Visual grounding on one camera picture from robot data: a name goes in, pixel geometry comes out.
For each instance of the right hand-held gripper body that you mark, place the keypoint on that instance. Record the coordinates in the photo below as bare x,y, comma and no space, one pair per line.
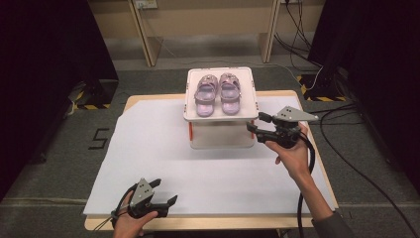
287,129

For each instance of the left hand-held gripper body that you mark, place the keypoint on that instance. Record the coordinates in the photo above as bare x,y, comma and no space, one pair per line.
141,198

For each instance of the white shoe rack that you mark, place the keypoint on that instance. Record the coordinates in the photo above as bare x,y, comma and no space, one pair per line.
220,109

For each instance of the pink sandal with flower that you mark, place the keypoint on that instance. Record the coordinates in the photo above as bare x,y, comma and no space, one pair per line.
206,94
230,93

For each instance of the person's left hand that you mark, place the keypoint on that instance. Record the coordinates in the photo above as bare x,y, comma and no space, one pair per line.
132,226

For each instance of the person's right hand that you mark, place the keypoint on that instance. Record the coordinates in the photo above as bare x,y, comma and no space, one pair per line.
294,158

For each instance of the wooden table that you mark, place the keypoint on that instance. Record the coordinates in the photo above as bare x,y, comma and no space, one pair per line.
198,222

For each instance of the black base with hazard tape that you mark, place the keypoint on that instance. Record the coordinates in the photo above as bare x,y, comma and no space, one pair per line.
322,89
95,95

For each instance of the white table sheet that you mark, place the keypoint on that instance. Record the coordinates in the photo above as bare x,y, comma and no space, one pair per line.
211,175

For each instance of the black curtain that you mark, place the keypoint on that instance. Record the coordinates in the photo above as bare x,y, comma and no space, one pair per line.
46,82
379,76

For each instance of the beige desk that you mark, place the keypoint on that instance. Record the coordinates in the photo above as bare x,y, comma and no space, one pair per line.
204,26

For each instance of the wall power outlet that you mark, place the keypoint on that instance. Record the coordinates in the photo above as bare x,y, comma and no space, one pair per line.
146,4

